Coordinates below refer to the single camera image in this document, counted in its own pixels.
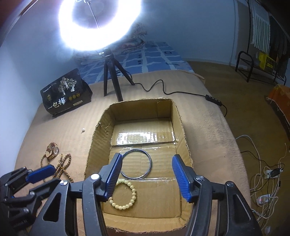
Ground brown wooden bead necklace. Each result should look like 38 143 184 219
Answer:
40 152 74 184

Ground cream bead bracelet green pendant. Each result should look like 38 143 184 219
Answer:
109 178 137 211

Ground dark thin bangle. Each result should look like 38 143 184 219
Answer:
120 148 153 180

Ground wristwatch with red strap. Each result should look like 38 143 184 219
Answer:
45 142 59 161

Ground brown cardboard box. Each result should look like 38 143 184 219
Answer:
85 99 192 235

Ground tan blanket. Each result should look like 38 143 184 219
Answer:
15 70 250 200

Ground black snack bag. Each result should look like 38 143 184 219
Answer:
40 68 92 117

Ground black tripod stand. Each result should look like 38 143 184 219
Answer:
100 48 135 102

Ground orange cloth covered box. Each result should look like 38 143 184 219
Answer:
265 84 289 139

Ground blue checkered bed sheet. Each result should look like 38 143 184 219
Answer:
79 41 193 84

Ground black clothes rack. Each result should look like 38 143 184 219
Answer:
235 1 289 85

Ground folded floral quilt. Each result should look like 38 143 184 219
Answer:
73 22 147 65

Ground yellow box on rack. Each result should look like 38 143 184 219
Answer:
258 52 275 73

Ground white power strip cables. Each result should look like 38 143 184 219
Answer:
235 135 289 234

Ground black power cable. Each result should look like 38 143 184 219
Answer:
122 70 228 118

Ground white ring light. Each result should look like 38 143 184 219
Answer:
58 1 142 51

